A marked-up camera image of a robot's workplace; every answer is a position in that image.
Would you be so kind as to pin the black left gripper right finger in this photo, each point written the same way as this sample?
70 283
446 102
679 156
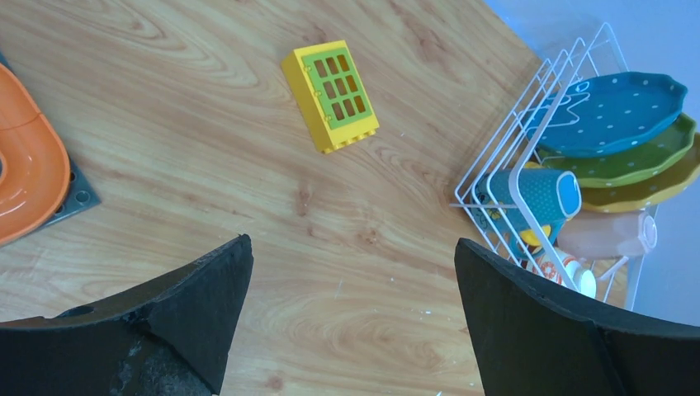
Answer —
534 337

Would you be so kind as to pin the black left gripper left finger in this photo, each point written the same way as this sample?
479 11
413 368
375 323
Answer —
168 336

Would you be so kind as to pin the white orange patterned bowl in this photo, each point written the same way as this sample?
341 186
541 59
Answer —
582 277

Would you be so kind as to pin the pink mug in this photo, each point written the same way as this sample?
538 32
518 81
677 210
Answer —
593 235

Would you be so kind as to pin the blue floral mug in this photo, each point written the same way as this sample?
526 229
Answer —
553 196

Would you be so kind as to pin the green dotted plate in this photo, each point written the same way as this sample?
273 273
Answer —
631 166

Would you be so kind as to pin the yellow dotted plate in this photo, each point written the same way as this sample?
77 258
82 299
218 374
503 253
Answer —
653 191

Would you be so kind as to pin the blue dotted plate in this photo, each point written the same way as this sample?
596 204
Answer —
612 113

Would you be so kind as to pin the yellow green toy block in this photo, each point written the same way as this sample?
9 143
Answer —
329 92

